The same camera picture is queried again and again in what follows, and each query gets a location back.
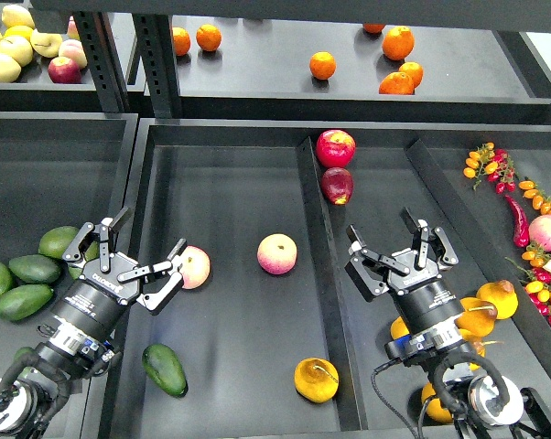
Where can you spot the pale yellow apple front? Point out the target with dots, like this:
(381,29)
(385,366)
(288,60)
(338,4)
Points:
(9,69)

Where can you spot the pink apple centre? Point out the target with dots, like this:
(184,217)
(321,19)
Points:
(277,254)

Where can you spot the cherry tomato bunch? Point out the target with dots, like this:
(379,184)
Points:
(535,279)
(491,164)

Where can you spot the dark red apple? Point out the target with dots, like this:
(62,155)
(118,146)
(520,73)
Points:
(337,185)

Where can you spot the black shelf post right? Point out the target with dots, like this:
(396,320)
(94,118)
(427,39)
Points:
(156,49)

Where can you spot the dark green avocado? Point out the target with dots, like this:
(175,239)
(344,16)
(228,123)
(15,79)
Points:
(164,368)

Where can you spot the pink apple left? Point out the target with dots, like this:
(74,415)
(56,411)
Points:
(196,267)

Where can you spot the black upper shelf tray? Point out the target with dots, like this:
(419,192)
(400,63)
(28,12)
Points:
(261,71)

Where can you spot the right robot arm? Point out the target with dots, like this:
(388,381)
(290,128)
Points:
(477,397)

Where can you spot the yellow pear with brown tip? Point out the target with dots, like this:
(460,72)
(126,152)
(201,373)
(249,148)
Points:
(479,316)

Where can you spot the cherry tomato bunch top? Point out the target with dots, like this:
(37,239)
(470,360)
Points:
(491,164)

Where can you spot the black shelf post left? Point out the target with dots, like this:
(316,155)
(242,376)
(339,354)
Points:
(103,63)

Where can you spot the black shelf post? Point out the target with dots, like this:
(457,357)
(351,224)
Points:
(156,49)
(103,63)

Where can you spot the green avocado middle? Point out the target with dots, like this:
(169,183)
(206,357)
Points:
(35,269)

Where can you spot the yellow pear bottom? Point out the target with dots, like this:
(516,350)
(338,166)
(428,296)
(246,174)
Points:
(435,411)

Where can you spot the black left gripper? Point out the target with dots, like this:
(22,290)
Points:
(109,285)

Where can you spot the green avocado top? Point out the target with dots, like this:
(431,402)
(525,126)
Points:
(56,241)

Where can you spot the black upper left tray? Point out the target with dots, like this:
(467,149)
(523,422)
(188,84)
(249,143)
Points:
(34,91)

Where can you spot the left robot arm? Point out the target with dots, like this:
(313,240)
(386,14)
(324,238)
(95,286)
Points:
(40,381)

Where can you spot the orange tomato bunch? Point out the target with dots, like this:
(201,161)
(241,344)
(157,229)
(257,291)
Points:
(540,200)

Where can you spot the red apple on shelf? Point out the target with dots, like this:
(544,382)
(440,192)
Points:
(64,70)

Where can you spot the red chili pepper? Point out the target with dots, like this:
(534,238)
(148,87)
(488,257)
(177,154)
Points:
(520,234)

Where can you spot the orange small right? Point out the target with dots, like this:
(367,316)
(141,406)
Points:
(414,70)

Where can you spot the black middle tray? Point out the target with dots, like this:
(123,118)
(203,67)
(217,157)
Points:
(240,337)

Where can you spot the pink apple right tray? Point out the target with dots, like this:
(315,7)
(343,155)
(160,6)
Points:
(540,232)

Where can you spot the pale peach on shelf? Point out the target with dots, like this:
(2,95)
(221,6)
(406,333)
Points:
(73,49)

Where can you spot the pale yellow apple right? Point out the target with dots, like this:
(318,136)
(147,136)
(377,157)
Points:
(46,44)

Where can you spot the cherry tomato bunch bottom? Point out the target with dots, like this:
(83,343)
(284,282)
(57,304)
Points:
(535,279)

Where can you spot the orange front right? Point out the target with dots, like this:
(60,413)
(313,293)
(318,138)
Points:
(398,83)

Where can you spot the bright red apple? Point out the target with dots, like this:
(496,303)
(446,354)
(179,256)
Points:
(335,148)

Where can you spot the pink apple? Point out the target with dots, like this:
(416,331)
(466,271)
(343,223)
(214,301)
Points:
(277,254)
(196,267)

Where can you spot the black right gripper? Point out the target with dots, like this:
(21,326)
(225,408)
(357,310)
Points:
(418,289)

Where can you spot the green avocado lower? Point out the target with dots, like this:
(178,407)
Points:
(24,301)

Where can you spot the green avocado right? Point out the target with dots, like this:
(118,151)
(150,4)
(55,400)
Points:
(91,253)

